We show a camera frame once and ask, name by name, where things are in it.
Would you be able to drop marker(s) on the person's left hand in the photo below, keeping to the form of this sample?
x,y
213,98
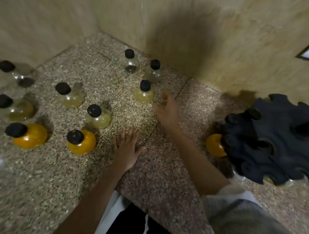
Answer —
x,y
128,154

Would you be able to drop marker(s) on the dark blue bottle carrier tray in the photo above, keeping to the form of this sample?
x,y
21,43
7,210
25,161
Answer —
x,y
272,139

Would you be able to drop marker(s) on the grey striped sleeve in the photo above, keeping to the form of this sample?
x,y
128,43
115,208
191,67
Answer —
x,y
236,214

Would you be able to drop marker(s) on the person's right fingers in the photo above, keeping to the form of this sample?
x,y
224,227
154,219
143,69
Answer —
x,y
164,101

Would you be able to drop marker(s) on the dark framed wall panel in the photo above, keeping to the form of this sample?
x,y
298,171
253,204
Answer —
x,y
304,54

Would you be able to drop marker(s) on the person's right hand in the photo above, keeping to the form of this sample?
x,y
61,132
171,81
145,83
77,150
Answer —
x,y
167,112

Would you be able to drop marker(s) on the pale yellow black-capped bottle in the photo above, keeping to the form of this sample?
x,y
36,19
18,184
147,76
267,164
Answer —
x,y
144,96
20,111
101,119
71,98

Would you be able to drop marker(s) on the clear empty black-capped bottle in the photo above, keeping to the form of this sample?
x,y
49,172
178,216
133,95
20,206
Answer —
x,y
131,65
20,75
154,76

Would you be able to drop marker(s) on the person's left thumb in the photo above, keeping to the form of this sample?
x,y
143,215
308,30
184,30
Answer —
x,y
142,150

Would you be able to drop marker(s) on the white shirt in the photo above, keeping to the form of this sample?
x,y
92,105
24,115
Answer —
x,y
109,212

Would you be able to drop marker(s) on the person's right forearm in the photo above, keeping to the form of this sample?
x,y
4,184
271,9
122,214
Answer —
x,y
195,159

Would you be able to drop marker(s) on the person's left forearm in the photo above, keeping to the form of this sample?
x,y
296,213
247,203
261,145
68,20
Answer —
x,y
96,202

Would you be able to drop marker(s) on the black trousers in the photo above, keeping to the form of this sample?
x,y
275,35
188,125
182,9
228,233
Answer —
x,y
130,220

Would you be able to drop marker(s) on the orange black-capped bottle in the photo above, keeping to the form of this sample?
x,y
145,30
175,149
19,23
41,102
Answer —
x,y
214,145
84,144
33,137

